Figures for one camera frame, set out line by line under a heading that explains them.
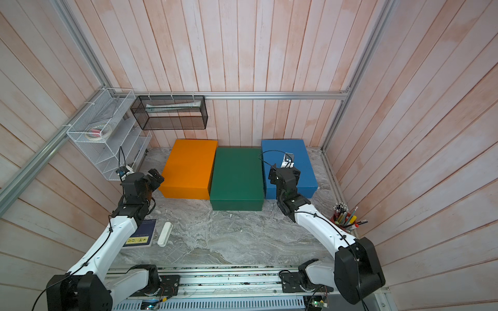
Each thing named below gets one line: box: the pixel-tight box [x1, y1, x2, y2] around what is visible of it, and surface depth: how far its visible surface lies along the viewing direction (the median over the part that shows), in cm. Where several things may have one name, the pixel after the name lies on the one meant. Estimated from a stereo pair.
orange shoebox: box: [158, 139, 219, 201], surface depth 100 cm
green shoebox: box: [208, 147, 265, 212], surface depth 96 cm
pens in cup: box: [332, 201, 369, 229], surface depth 78 cm
